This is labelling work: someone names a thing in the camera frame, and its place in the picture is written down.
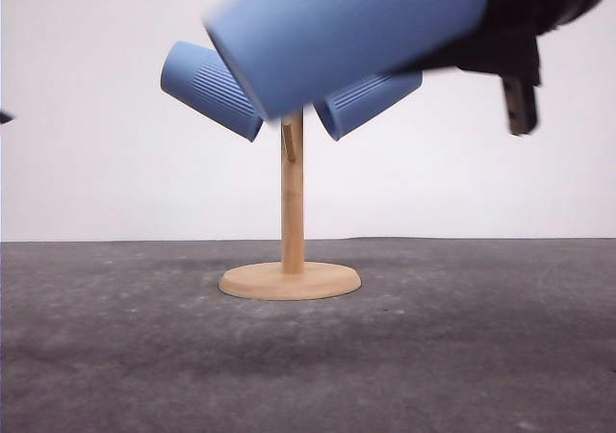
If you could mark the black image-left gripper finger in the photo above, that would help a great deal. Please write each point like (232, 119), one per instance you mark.
(5, 118)

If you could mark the black image-right gripper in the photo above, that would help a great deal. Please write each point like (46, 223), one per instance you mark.
(507, 46)

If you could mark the blue ribbed cup front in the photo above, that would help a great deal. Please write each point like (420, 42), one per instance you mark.
(289, 56)

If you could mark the wooden mug tree stand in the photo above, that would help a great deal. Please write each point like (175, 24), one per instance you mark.
(292, 279)

